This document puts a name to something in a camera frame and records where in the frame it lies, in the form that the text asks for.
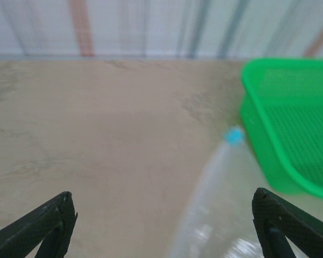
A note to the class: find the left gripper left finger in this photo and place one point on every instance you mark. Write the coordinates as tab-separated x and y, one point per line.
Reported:
29	225

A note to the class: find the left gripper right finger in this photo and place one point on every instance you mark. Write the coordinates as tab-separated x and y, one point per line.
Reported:
285	215

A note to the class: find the clear zip-top bag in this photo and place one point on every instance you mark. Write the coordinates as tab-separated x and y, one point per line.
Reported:
212	174

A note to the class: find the green plastic basket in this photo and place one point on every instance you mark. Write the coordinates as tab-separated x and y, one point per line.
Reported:
285	107

